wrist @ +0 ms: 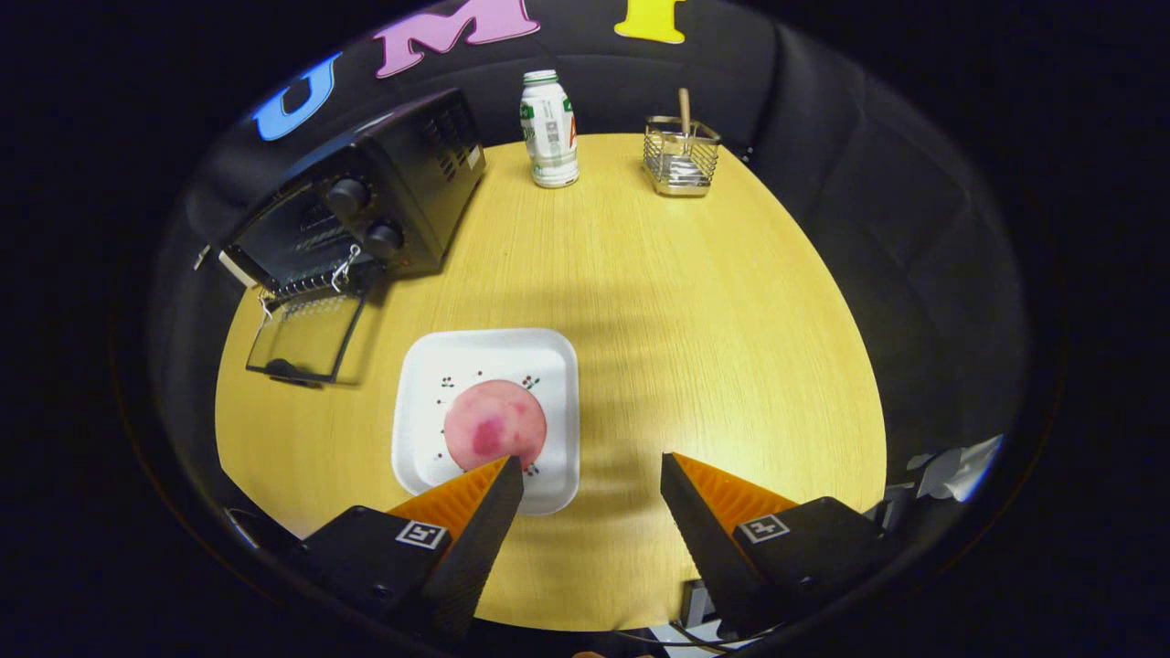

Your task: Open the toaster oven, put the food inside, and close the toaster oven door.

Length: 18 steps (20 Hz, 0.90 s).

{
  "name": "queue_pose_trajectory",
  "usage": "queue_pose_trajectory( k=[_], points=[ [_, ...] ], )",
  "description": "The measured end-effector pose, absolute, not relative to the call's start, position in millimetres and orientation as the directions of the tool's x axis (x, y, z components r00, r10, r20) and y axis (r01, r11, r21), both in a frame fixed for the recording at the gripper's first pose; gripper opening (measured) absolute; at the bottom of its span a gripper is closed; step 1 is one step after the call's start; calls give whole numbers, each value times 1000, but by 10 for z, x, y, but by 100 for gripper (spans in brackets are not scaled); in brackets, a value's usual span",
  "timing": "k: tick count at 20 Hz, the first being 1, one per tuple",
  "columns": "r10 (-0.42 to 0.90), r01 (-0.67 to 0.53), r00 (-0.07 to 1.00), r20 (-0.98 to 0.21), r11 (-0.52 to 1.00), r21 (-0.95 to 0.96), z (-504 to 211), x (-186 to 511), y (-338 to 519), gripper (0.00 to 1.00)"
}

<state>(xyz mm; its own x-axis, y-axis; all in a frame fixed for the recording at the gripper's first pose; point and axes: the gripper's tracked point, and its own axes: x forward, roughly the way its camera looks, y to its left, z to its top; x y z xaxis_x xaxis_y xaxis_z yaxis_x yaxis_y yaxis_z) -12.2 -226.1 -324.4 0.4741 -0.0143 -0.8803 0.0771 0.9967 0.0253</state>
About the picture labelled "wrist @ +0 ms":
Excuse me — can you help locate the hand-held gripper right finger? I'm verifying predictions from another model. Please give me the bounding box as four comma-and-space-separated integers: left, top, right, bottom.
660, 451, 901, 641

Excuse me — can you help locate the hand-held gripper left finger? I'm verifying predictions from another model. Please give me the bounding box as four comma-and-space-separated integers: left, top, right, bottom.
297, 455, 526, 645

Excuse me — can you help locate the pink round food slice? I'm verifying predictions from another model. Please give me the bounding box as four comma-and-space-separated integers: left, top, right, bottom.
443, 379, 548, 472

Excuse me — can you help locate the white square plate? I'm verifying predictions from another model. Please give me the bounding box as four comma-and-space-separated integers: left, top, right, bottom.
391, 328, 581, 515

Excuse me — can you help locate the glass toaster oven door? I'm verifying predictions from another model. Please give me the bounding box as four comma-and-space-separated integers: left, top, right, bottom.
245, 291, 367, 385

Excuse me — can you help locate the black toaster oven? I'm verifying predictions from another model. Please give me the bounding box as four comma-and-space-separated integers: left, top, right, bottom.
187, 88, 487, 385

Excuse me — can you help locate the black oven knob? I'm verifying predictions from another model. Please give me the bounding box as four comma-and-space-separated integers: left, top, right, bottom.
364, 221, 406, 261
327, 177, 371, 217

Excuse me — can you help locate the white crumpled sheet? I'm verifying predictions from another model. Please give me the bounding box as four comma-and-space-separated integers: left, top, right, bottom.
909, 434, 1005, 502

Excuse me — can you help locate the white drink bottle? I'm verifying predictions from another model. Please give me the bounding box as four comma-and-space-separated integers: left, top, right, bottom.
520, 69, 580, 189

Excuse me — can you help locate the metal oven wire rack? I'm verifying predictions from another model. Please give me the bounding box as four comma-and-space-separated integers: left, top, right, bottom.
261, 265, 368, 301

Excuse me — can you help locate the metal wire basket holder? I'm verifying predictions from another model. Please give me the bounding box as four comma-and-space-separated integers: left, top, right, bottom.
643, 115, 722, 197

